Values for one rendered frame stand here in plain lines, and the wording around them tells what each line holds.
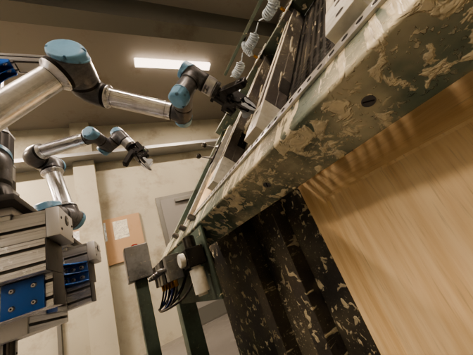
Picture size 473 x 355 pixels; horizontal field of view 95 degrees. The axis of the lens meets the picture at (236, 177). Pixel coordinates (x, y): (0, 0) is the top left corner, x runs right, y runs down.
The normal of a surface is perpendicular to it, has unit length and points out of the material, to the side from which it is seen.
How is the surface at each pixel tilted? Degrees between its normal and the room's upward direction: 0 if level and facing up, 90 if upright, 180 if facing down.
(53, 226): 90
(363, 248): 90
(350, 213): 90
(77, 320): 90
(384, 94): 141
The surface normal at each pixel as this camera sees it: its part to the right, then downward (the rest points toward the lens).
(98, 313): 0.33, -0.45
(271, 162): -0.25, 0.75
